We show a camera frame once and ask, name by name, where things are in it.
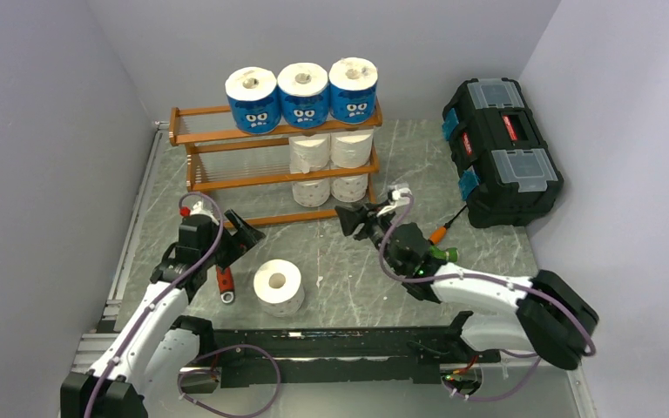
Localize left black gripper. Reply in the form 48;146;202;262
201;209;265;271

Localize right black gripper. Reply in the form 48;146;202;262
335;199;404;274

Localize white roll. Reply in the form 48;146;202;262
292;179;331;207
288;133;330;173
330;174;368;203
253;260;305;317

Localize orange wooden two-tier shelf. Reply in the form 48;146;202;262
168;103;383;203

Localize white roll sideways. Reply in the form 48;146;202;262
330;129;375;168

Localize blue roll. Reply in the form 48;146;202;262
277;63;330;129
225;66;281;134
328;57;378;125

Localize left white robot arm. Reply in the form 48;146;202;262
60;207;265;417

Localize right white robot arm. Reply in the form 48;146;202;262
335;203;599;370

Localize green and white pipe fitting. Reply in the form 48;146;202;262
430;246;459;263

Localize black plastic toolbox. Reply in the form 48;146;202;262
442;78;564;228

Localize red handled tool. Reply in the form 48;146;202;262
216;266;235;305

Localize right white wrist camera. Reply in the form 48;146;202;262
376;183;413;217

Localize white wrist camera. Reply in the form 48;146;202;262
376;183;413;217
179;199;219;225

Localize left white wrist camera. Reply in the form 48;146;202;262
179;199;219;225

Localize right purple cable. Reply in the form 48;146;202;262
376;192;597;404

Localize purple cable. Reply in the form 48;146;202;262
376;192;597;404
83;192;226;418

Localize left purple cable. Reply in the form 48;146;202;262
83;192;226;418

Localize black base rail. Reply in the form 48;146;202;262
185;326;501;388

